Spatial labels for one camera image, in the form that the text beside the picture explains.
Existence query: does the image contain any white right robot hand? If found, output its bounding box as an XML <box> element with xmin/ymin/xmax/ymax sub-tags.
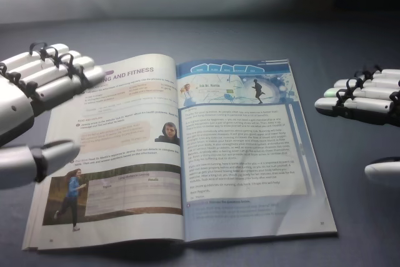
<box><xmin>313</xmin><ymin>65</ymin><xmax>400</xmax><ymax>185</ymax></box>

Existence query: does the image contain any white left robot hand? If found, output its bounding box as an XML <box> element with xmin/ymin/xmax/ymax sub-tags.
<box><xmin>0</xmin><ymin>41</ymin><xmax>108</xmax><ymax>191</ymax></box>

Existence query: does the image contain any illustrated textbook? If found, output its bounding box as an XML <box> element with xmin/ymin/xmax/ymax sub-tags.
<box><xmin>21</xmin><ymin>53</ymin><xmax>340</xmax><ymax>251</ymax></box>

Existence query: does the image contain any grey table cloth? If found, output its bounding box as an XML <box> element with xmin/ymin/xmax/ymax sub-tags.
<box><xmin>0</xmin><ymin>13</ymin><xmax>400</xmax><ymax>267</ymax></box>

